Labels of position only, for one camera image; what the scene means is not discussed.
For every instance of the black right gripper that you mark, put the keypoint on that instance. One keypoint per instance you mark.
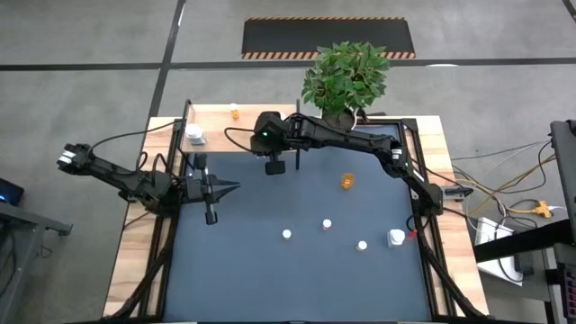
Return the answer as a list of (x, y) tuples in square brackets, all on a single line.
[(270, 139)]

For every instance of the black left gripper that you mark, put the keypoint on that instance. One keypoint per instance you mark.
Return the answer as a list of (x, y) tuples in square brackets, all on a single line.
[(198, 189)]

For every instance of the orange vial with white cap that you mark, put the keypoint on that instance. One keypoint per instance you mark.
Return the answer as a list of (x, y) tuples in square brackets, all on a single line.
[(234, 112)]

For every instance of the yellow vial with white cap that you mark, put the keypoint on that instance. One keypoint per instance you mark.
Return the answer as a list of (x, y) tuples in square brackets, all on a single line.
[(361, 245), (286, 234)]

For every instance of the orange pill vial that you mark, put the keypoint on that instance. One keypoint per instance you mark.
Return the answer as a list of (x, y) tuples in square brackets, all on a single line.
[(347, 181)]

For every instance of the pink vial with white cap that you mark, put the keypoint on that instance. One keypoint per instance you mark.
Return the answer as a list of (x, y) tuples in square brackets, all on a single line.
[(326, 223)]

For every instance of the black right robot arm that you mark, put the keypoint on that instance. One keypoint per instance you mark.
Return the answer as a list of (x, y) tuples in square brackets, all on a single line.
[(351, 137)]

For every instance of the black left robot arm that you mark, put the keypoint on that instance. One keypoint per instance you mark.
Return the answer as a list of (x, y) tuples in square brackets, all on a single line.
[(117, 177)]

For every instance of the wooden shelf with black legs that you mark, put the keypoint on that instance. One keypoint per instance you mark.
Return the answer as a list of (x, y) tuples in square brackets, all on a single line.
[(216, 135)]

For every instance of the green plant in white pot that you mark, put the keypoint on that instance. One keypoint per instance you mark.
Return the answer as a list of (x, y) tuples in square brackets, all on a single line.
[(344, 81)]

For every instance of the blue-grey table mat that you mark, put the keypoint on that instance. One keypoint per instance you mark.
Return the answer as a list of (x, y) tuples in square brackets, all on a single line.
[(270, 279)]

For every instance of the black hazard-striped floor mat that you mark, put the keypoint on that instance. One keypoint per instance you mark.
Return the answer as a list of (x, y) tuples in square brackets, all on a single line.
[(328, 36)]

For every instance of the dark laptop with blue light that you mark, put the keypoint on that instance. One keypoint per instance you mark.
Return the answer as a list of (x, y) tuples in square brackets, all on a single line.
[(9, 192)]

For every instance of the grey metal desk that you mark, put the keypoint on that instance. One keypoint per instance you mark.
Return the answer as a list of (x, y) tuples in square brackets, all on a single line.
[(18, 252)]

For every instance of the white flat box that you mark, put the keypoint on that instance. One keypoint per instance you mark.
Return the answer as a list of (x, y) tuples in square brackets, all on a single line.
[(488, 234)]

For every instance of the black desk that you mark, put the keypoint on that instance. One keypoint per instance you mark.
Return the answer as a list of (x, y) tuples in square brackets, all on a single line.
[(517, 243)]

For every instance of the yellow power plug splitter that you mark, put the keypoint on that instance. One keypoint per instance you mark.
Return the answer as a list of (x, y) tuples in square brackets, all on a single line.
[(541, 208)]

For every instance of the dark computer monitor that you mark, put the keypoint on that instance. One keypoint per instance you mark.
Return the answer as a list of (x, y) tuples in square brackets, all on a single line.
[(564, 171)]

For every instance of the black metal rig frame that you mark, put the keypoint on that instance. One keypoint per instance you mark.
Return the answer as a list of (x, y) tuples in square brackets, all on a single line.
[(387, 122)]

